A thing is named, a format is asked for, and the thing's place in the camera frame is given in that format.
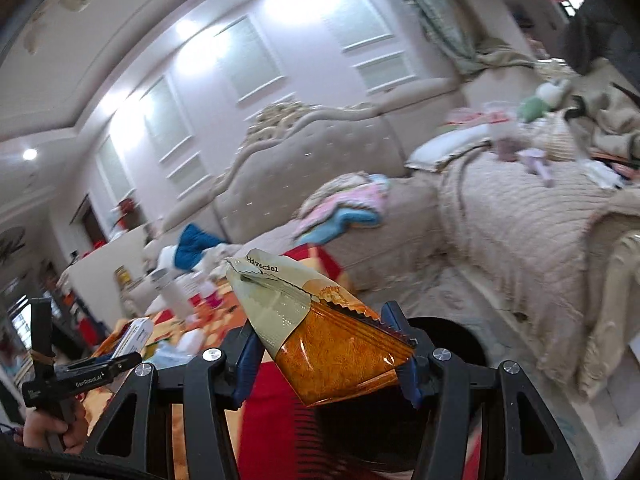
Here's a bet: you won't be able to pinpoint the red decoration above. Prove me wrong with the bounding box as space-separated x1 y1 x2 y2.
117 197 139 231

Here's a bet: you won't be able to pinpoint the beige tufted sofa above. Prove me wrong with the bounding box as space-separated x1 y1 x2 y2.
145 101 451 291

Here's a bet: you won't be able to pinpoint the beige cloth heap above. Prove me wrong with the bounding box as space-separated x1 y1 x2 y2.
570 60 640 161

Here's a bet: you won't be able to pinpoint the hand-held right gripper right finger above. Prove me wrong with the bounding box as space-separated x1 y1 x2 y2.
380 301 583 480

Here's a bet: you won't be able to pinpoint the white pillow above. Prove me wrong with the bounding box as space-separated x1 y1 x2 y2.
405 125 501 171

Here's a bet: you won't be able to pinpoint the blue cloth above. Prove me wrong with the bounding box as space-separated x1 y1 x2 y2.
177 223 219 271

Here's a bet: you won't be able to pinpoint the person's left forearm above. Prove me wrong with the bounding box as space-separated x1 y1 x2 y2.
0 430 116 480

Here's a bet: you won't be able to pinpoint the black trash bin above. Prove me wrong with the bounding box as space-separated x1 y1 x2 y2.
300 316 488 476

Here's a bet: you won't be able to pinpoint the dark jacket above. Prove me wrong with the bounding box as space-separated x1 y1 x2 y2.
562 7 640 77

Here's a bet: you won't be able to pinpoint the green patterned curtain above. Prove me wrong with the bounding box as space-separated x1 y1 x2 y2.
380 0 538 77

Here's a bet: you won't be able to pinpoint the beige quilted cover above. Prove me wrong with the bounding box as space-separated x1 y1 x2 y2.
435 150 640 401

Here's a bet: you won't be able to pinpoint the small white pink-label bottle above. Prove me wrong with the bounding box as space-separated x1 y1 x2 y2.
200 282 222 311

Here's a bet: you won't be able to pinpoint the person's left hand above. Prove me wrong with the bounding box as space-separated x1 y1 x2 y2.
22 400 90 454

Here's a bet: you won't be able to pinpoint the orange snack bag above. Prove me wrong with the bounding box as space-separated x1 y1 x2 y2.
223 249 417 406

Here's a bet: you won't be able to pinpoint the small lilac plastic item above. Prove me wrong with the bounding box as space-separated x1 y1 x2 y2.
520 147 557 187

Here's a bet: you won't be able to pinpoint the pink blue folded blankets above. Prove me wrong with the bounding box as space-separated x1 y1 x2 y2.
292 175 396 243

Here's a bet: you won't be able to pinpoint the white medicine box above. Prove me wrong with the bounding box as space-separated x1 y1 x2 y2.
111 317 153 359

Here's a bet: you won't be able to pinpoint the white tumbler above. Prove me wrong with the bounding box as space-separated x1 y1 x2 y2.
150 267 189 319

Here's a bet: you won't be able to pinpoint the white fluffy cloth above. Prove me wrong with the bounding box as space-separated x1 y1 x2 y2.
155 245 182 272

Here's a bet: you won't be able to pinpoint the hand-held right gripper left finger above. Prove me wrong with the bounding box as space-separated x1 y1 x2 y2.
75 322 266 480

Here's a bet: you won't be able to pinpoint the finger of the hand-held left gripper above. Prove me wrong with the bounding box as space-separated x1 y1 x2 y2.
107 352 144 374

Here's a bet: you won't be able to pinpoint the orange red printed blanket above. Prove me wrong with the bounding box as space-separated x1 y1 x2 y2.
80 245 361 480

